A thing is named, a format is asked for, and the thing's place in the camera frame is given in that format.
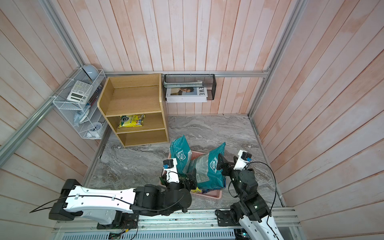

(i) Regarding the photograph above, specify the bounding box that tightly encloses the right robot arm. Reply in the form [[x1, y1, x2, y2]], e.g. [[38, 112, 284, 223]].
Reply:
[[215, 151, 284, 240]]

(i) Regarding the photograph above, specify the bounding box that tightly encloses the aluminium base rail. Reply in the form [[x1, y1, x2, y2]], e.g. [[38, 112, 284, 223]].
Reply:
[[50, 208, 306, 240]]

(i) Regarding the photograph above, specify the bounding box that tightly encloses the teal orange bag front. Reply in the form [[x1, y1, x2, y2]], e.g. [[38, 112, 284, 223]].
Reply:
[[188, 143, 226, 190]]

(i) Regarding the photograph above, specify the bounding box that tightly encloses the teal orange bag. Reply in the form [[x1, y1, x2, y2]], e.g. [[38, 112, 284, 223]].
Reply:
[[170, 136, 192, 175], [188, 143, 226, 190]]

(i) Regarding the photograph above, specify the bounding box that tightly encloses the wooden three-tier shelf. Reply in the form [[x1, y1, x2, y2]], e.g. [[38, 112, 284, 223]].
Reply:
[[97, 74, 169, 147]]

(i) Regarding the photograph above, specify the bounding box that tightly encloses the pink plastic basket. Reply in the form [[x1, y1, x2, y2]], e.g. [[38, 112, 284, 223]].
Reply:
[[160, 151, 222, 199]]

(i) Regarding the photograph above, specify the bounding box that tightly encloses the white wire mesh rack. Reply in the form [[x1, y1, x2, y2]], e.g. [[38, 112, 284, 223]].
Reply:
[[53, 68, 107, 140]]

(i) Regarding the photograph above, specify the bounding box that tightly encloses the light blue cloth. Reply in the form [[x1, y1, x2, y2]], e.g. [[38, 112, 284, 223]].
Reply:
[[74, 104, 91, 127]]

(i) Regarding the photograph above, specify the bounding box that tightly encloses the white hardcover book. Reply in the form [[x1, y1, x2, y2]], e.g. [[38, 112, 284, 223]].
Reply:
[[166, 87, 208, 103]]

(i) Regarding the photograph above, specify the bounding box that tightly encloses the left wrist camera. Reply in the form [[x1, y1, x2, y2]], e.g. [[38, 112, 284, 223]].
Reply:
[[163, 158, 180, 184]]

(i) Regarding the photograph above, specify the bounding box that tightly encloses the white calculator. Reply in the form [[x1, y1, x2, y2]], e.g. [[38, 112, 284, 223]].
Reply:
[[67, 81, 92, 104]]

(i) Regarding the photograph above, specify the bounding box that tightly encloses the yellow fertilizer bag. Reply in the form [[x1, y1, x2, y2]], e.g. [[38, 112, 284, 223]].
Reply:
[[118, 114, 145, 128], [191, 188, 203, 194]]

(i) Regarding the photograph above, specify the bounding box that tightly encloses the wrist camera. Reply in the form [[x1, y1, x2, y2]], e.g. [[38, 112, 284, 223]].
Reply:
[[234, 150, 252, 171], [163, 158, 180, 184]]

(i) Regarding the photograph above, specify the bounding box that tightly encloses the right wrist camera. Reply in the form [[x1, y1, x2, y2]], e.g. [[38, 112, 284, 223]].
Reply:
[[234, 150, 252, 171]]

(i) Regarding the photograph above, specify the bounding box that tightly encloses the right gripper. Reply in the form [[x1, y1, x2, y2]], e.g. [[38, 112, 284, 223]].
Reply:
[[218, 153, 247, 199]]

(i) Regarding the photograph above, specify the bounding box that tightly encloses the black mesh wall shelf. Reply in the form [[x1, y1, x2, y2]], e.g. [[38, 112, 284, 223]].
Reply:
[[163, 74, 217, 101]]

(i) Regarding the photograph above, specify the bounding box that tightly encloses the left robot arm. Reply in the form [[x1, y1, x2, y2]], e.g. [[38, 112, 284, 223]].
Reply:
[[49, 171, 197, 225]]

